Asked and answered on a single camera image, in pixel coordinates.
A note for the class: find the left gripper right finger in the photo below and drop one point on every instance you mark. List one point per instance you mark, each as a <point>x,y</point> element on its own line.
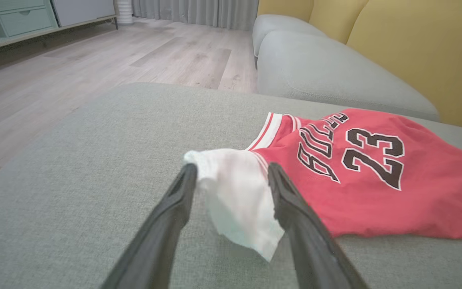
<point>311,249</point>

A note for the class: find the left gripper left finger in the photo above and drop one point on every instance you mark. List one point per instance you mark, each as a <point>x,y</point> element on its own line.
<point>159,245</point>

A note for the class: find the red and white jersey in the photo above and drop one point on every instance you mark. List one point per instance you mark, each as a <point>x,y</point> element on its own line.
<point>355,212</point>

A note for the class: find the large grey sofa seat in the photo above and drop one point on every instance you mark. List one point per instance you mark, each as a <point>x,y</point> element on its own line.
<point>74,180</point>

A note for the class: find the grey sofa seat cushion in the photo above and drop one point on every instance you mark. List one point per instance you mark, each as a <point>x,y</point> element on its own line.
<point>279,26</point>
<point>315,68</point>

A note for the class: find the white ribbed cylinder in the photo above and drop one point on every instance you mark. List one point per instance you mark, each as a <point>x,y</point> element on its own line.
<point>124,12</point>

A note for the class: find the grey curtain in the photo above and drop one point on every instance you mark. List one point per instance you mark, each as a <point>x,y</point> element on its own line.
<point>195,12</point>

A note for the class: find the large yellow sofa back cushion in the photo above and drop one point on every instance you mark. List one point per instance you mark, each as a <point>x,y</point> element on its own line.
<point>435,48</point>

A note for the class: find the pale green low cabinet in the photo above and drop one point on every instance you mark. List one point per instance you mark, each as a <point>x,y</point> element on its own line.
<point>26,22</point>

